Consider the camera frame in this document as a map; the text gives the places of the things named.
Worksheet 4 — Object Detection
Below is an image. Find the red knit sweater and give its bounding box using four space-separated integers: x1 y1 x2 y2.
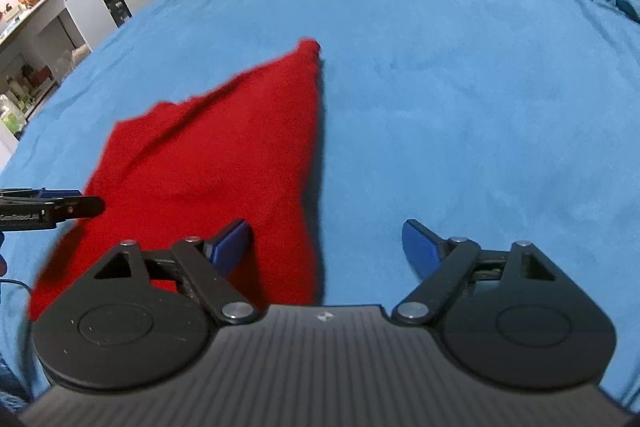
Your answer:
27 38 328 323

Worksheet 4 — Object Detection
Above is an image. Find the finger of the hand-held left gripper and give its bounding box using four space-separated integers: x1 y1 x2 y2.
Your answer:
52 195 106 222
0 188 84 200

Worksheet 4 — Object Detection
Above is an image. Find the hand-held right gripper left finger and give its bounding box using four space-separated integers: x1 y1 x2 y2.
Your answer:
92 219 260 324

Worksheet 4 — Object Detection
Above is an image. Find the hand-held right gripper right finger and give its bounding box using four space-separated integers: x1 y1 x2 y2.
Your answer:
391 219 557 326

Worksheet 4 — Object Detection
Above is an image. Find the white desk with shelves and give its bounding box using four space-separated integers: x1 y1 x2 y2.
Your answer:
0 0 118 152

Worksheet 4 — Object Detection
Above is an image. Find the blue shaggy rug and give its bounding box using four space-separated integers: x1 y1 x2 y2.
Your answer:
0 357 30 414

